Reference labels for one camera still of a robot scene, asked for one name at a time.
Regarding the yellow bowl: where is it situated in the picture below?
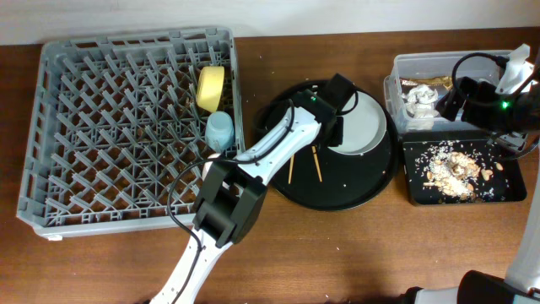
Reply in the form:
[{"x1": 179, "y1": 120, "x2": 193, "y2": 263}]
[{"x1": 196, "y1": 66, "x2": 225, "y2": 112}]

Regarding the grey round plate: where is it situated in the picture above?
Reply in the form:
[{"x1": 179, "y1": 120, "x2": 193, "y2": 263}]
[{"x1": 330, "y1": 90, "x2": 386, "y2": 155}]

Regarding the food scraps and rice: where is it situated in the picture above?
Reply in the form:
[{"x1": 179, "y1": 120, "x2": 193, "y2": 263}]
[{"x1": 413, "y1": 141, "x2": 505, "y2": 204}]

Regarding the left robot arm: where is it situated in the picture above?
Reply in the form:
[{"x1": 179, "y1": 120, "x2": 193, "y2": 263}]
[{"x1": 151, "y1": 73, "x2": 358, "y2": 303}]

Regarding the clear plastic bin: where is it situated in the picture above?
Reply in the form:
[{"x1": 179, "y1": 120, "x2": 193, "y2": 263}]
[{"x1": 384, "y1": 51, "x2": 534, "y2": 136}]

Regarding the round black tray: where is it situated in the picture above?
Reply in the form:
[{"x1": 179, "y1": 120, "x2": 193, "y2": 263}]
[{"x1": 271, "y1": 106, "x2": 399, "y2": 211}]

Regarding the gold snack wrapper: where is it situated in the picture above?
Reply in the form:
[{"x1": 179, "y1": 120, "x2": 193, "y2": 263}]
[{"x1": 400, "y1": 76, "x2": 453, "y2": 90}]

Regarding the grey dishwasher rack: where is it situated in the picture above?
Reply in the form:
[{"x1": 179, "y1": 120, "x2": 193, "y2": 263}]
[{"x1": 16, "y1": 27, "x2": 245, "y2": 240}]

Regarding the wooden chopstick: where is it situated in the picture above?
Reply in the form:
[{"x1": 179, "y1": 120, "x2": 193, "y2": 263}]
[
  {"x1": 288, "y1": 155, "x2": 295, "y2": 184},
  {"x1": 311, "y1": 145, "x2": 322, "y2": 182}
]

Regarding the white tissue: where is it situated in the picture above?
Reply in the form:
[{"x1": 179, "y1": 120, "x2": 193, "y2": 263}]
[{"x1": 402, "y1": 84, "x2": 439, "y2": 130}]

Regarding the blue plastic cup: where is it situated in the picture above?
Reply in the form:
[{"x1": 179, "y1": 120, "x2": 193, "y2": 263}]
[{"x1": 205, "y1": 111, "x2": 235, "y2": 153}]

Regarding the black rectangular tray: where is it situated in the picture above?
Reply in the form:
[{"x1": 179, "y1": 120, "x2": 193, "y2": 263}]
[{"x1": 402, "y1": 131, "x2": 527, "y2": 206}]

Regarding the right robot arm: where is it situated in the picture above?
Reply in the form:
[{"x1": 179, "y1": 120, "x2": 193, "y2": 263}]
[{"x1": 397, "y1": 44, "x2": 539, "y2": 304}]

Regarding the pink plastic cup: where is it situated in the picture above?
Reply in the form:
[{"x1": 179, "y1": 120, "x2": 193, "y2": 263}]
[{"x1": 202, "y1": 153, "x2": 221, "y2": 180}]

